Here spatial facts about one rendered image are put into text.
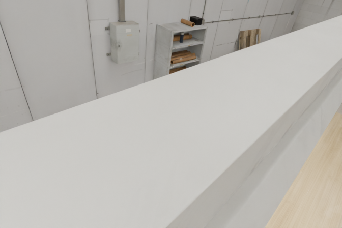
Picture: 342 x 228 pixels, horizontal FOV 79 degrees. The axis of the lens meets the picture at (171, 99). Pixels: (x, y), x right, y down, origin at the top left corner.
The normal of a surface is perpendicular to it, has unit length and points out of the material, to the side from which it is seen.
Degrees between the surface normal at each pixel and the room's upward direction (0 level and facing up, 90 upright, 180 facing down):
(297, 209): 0
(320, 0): 90
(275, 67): 0
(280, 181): 61
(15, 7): 90
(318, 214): 0
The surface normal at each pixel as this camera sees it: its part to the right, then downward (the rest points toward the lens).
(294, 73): 0.11, -0.83
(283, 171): 0.65, 0.00
